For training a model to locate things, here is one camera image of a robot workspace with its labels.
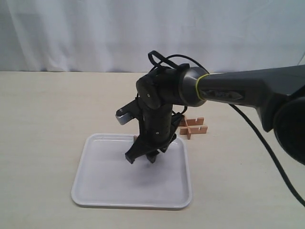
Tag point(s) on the wooden notched piece two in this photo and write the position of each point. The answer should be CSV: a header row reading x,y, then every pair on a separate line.
x,y
194,130

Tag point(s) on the wooden notched piece three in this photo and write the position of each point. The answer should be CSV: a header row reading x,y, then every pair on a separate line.
x,y
188,130

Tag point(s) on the white plastic tray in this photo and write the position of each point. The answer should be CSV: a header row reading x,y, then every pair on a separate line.
x,y
105,179

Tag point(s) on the wooden notched piece four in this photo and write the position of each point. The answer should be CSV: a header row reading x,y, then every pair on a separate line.
x,y
191,121

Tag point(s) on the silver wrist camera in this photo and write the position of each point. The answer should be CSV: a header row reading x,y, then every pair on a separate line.
x,y
124,117

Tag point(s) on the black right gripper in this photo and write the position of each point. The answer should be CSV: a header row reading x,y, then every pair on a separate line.
x,y
159,130

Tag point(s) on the white curtain backdrop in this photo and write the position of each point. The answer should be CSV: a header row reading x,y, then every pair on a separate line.
x,y
116,35

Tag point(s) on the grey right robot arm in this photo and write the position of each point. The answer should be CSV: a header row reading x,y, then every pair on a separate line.
x,y
278,96

